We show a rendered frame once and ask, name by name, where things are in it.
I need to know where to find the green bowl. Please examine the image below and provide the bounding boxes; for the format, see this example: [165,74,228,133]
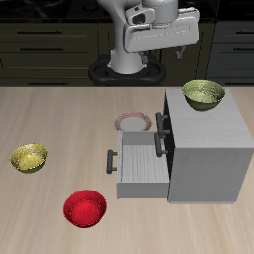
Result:
[181,79,227,113]

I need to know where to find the white cabinet drawer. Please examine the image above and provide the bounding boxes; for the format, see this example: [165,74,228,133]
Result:
[105,130,171,200]

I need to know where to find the red bowl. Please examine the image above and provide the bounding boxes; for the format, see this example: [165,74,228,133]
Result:
[63,189,108,229]

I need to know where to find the pink rimmed white plate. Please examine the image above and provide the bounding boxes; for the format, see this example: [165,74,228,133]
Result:
[113,111,154,133]

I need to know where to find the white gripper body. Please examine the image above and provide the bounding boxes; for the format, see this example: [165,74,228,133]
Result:
[123,7,202,55]

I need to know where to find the white cabinet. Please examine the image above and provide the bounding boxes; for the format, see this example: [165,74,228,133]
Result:
[154,87,254,205]

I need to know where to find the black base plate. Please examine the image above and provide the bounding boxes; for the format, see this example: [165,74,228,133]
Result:
[87,53,167,84]

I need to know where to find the yellow bowl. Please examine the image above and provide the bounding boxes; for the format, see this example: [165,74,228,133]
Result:
[9,142,49,175]

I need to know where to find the dark kitchen cupboards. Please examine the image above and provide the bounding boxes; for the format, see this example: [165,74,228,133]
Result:
[0,0,254,88]

